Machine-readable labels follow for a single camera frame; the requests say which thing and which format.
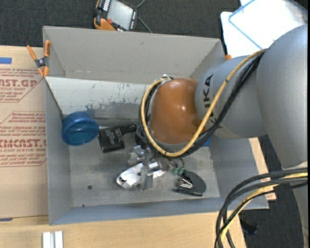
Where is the white and silver packet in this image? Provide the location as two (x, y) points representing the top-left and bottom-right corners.
(115, 163), (166, 190)

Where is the brown cardboard board red print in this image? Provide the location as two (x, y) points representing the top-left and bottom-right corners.
(0, 44), (50, 221)

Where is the black bottle with label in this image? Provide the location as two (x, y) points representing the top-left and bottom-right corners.
(97, 123), (138, 154)

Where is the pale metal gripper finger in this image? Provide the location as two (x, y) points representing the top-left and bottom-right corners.
(127, 145), (147, 166)
(140, 167), (154, 192)

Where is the grey metal bin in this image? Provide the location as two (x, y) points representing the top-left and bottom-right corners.
(42, 26), (271, 226)

